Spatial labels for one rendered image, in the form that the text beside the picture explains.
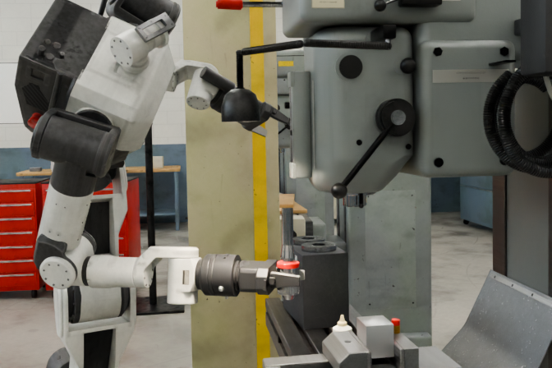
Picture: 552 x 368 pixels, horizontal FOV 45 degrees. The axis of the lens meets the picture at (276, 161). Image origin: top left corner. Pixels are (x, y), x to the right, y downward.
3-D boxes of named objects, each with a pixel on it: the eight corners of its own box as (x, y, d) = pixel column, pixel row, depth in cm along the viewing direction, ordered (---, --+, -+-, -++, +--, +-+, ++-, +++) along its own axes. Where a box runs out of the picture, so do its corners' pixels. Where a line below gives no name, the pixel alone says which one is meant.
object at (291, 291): (300, 289, 142) (300, 264, 141) (299, 295, 137) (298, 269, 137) (278, 289, 142) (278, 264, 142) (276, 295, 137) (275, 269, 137)
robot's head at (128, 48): (104, 57, 140) (113, 30, 134) (140, 39, 147) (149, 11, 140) (126, 80, 140) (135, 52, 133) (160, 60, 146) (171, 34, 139)
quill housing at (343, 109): (320, 197, 124) (318, 23, 122) (301, 187, 144) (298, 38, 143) (420, 194, 126) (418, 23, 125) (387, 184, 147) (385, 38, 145)
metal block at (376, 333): (366, 359, 120) (365, 326, 120) (356, 348, 126) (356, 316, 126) (394, 356, 121) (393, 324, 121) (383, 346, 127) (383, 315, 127)
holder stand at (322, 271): (303, 330, 166) (301, 250, 165) (282, 307, 187) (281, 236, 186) (349, 325, 168) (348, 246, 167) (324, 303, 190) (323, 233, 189)
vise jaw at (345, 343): (338, 376, 116) (338, 354, 116) (322, 352, 128) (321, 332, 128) (372, 374, 117) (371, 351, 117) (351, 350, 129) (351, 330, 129)
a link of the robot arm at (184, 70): (212, 103, 186) (164, 94, 186) (218, 78, 190) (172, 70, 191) (211, 89, 180) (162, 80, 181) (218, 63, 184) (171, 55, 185)
